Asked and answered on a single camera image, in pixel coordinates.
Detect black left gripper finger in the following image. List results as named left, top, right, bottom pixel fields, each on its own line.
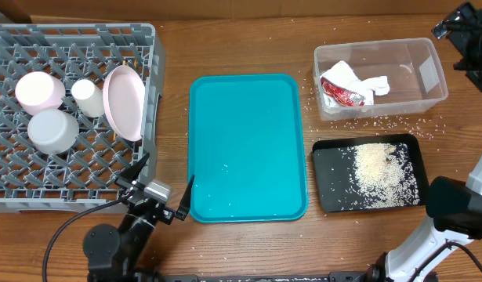
left=115, top=153, right=150, bottom=188
left=175, top=175, right=194, bottom=221

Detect white round plate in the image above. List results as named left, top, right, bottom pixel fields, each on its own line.
left=102, top=65, right=146, bottom=142

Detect cream plastic cup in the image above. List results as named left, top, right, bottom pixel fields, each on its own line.
left=71, top=79, right=104, bottom=118

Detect grey small bowl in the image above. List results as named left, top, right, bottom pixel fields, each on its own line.
left=27, top=109, right=79, bottom=155

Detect pink plastic bowl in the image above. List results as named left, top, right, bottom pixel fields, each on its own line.
left=15, top=71, right=66, bottom=115

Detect white paper napkin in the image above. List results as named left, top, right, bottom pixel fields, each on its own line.
left=317, top=60, right=390, bottom=108

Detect red snack wrapper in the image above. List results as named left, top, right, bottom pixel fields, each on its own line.
left=321, top=77, right=364, bottom=107

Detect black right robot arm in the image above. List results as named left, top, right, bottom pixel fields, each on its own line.
left=358, top=2, right=482, bottom=281

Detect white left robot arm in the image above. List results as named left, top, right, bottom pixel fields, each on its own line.
left=83, top=154, right=194, bottom=281

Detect grey dishwasher rack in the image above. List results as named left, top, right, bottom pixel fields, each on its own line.
left=0, top=23, right=165, bottom=213

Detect clear plastic bin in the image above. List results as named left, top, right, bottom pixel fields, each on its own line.
left=313, top=38, right=448, bottom=121

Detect teal plastic tray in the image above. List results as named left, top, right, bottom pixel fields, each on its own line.
left=187, top=74, right=309, bottom=223

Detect black tray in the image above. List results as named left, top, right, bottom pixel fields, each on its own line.
left=312, top=134, right=429, bottom=213

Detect pile of rice grains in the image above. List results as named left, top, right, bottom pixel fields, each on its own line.
left=326, top=143, right=421, bottom=212

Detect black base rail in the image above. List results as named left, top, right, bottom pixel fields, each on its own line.
left=89, top=272, right=437, bottom=282

